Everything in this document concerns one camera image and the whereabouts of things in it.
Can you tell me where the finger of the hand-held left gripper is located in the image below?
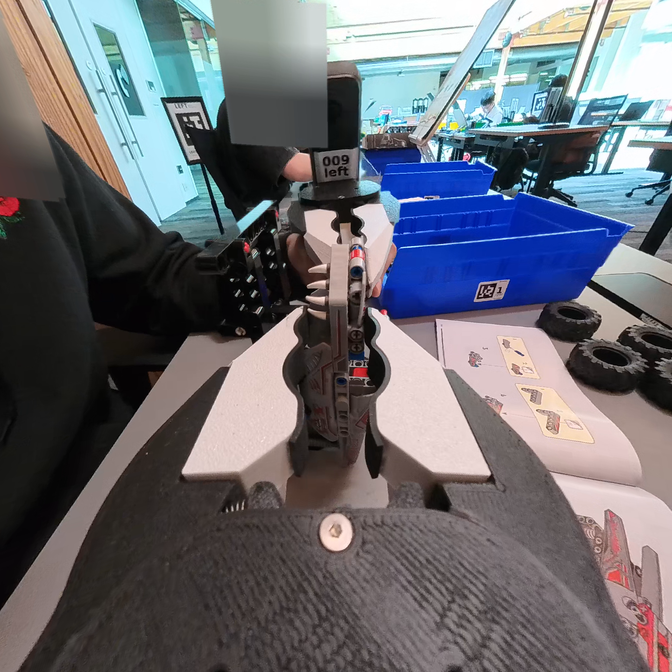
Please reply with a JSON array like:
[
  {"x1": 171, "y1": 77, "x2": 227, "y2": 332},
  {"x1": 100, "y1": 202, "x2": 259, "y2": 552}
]
[
  {"x1": 361, "y1": 205, "x2": 396, "y2": 298},
  {"x1": 303, "y1": 207, "x2": 343, "y2": 270}
]

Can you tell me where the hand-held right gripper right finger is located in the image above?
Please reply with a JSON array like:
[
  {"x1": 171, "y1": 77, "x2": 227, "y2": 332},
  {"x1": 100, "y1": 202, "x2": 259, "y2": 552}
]
[{"x1": 365, "y1": 309, "x2": 493, "y2": 495}]

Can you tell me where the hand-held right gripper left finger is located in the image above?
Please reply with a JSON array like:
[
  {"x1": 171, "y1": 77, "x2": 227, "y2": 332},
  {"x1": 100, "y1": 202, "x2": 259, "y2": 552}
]
[{"x1": 180, "y1": 309, "x2": 310, "y2": 492}]

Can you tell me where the grey toy brick model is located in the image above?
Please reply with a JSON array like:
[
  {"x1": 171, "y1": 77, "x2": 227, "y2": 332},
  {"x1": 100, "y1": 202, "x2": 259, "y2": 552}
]
[{"x1": 299, "y1": 236, "x2": 384, "y2": 465}]

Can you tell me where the black toy brick chassis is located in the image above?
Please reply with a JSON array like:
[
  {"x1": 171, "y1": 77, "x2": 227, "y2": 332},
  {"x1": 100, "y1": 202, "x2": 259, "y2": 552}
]
[{"x1": 195, "y1": 199, "x2": 295, "y2": 339}]

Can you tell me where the person's left forearm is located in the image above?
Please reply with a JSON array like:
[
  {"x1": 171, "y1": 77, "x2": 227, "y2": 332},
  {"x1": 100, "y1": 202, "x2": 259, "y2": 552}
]
[{"x1": 94, "y1": 210, "x2": 232, "y2": 337}]

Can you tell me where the grey desk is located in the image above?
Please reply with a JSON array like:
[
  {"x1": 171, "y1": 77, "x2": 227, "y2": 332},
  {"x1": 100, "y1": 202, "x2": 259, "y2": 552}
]
[{"x1": 0, "y1": 241, "x2": 672, "y2": 672}]

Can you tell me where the wood edged desk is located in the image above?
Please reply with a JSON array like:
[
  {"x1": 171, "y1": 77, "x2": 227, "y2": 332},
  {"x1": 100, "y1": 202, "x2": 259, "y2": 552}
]
[{"x1": 467, "y1": 122, "x2": 610, "y2": 174}]

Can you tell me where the person's left hand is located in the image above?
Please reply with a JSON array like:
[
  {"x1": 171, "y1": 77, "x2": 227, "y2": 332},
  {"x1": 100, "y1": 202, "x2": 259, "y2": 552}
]
[{"x1": 286, "y1": 232, "x2": 317, "y2": 288}]

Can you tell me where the blue plastic parts bin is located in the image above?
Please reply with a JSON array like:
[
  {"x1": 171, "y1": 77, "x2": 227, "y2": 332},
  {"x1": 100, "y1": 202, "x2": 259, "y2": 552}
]
[
  {"x1": 378, "y1": 191, "x2": 633, "y2": 320},
  {"x1": 362, "y1": 149, "x2": 497, "y2": 200}
]

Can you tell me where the open instruction booklet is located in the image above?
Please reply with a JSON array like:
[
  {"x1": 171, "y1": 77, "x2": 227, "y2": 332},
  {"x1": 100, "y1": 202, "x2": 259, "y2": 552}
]
[{"x1": 435, "y1": 317, "x2": 672, "y2": 672}]

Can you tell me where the tilted board on stand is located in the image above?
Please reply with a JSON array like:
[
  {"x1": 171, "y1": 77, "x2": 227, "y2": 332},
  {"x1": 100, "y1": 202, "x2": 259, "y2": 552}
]
[{"x1": 409, "y1": 0, "x2": 518, "y2": 148}]

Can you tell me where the black toy tyre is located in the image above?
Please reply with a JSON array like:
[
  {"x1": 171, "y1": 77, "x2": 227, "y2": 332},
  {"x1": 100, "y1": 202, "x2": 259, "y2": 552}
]
[
  {"x1": 566, "y1": 338, "x2": 649, "y2": 393},
  {"x1": 640, "y1": 358, "x2": 672, "y2": 410},
  {"x1": 537, "y1": 302, "x2": 602, "y2": 342},
  {"x1": 617, "y1": 324, "x2": 672, "y2": 363}
]

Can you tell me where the black sign stand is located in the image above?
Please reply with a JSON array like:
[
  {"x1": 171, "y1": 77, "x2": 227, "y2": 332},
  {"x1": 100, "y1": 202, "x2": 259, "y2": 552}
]
[{"x1": 160, "y1": 96, "x2": 228, "y2": 235}]

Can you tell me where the black office chair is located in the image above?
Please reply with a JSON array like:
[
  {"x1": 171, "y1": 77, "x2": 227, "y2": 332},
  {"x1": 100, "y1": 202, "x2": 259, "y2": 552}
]
[{"x1": 493, "y1": 144, "x2": 604, "y2": 208}]

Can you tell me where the person's dark-clothed body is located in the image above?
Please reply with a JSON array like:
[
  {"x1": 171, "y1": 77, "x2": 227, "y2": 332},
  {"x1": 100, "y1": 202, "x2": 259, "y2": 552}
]
[{"x1": 0, "y1": 121, "x2": 169, "y2": 604}]

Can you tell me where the dark flat panel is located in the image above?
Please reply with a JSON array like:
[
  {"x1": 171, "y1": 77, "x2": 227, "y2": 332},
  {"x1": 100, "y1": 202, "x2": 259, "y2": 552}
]
[{"x1": 588, "y1": 268, "x2": 672, "y2": 329}]

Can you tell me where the white glass door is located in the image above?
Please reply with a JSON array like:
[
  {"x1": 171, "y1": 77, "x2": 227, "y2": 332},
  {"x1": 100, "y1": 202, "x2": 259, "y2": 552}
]
[{"x1": 68, "y1": 0, "x2": 176, "y2": 221}]

